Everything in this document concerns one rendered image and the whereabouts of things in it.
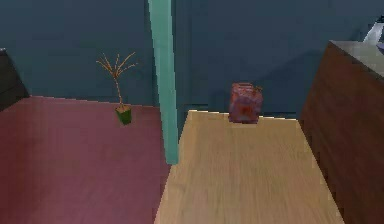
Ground red bin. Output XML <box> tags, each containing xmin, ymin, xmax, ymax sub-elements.
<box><xmin>228</xmin><ymin>82</ymin><xmax>264</xmax><ymax>125</ymax></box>

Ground dry plant in green pot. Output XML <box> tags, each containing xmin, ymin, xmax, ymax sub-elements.
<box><xmin>95</xmin><ymin>51</ymin><xmax>139</xmax><ymax>127</ymax></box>

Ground dark brown wooden cabinet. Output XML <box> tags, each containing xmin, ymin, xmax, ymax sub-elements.
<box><xmin>298</xmin><ymin>39</ymin><xmax>384</xmax><ymax>224</ymax></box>

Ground black furniture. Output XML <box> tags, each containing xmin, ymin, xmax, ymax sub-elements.
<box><xmin>0</xmin><ymin>47</ymin><xmax>30</xmax><ymax>112</ymax></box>

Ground pale grey object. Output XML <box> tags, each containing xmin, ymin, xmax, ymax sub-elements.
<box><xmin>362</xmin><ymin>14</ymin><xmax>384</xmax><ymax>54</ymax></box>

